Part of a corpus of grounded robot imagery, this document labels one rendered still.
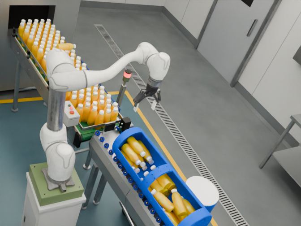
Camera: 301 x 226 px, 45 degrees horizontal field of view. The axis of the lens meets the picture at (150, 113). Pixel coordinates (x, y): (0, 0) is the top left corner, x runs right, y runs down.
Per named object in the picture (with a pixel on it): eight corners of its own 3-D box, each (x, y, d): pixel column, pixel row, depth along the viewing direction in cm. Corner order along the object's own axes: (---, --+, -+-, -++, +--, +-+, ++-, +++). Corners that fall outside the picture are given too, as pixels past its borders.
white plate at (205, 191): (195, 170, 296) (194, 171, 296) (178, 189, 275) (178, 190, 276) (224, 190, 288) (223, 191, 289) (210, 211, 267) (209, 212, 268)
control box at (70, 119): (66, 127, 294) (68, 117, 288) (56, 111, 305) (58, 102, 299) (78, 124, 300) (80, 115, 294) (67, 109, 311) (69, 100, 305)
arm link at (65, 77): (87, 75, 194) (79, 61, 202) (53, 80, 186) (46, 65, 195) (86, 94, 202) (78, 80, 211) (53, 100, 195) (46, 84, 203)
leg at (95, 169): (82, 210, 358) (95, 168, 320) (79, 206, 361) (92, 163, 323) (87, 208, 361) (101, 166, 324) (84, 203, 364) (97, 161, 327)
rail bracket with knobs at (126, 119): (120, 132, 325) (123, 123, 319) (116, 126, 328) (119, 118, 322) (129, 129, 331) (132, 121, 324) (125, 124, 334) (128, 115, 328)
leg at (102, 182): (94, 206, 366) (109, 163, 329) (92, 201, 369) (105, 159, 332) (99, 203, 370) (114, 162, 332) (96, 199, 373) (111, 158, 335)
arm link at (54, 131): (44, 161, 243) (36, 137, 256) (68, 156, 250) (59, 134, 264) (50, 64, 194) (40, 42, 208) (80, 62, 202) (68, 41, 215)
